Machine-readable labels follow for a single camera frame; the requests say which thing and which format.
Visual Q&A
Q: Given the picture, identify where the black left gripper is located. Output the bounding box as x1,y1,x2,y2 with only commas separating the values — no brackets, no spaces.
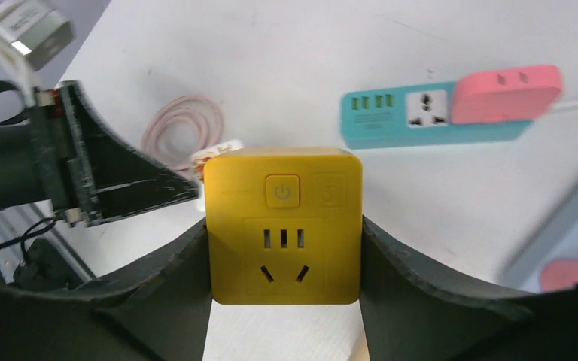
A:
0,81,199,226

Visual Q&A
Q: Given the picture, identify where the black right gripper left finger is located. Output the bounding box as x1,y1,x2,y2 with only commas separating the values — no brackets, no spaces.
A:
0,221,212,360

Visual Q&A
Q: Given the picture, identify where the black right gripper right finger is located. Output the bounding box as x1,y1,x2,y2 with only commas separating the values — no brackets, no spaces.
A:
360,219,578,360

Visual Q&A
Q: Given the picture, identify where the yellow cube socket adapter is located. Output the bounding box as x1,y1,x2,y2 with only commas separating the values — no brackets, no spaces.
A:
204,147,363,305

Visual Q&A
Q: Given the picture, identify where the pink triangular power socket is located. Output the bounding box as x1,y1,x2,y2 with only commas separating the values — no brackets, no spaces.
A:
539,259,578,292

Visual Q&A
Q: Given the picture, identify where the white tiger cube socket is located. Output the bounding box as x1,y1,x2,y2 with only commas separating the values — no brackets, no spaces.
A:
190,139,244,184

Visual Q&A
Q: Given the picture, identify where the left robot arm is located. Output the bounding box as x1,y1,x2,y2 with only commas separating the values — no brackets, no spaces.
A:
0,81,199,290

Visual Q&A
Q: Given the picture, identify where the pink plug adapter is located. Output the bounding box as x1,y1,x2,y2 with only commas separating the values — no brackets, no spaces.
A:
451,65,564,125

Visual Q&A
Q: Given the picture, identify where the light blue power strip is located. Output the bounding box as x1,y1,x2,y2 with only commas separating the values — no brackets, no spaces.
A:
500,184,578,293

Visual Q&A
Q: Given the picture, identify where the teal power strip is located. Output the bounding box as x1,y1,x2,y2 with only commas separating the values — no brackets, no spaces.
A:
340,82,533,150

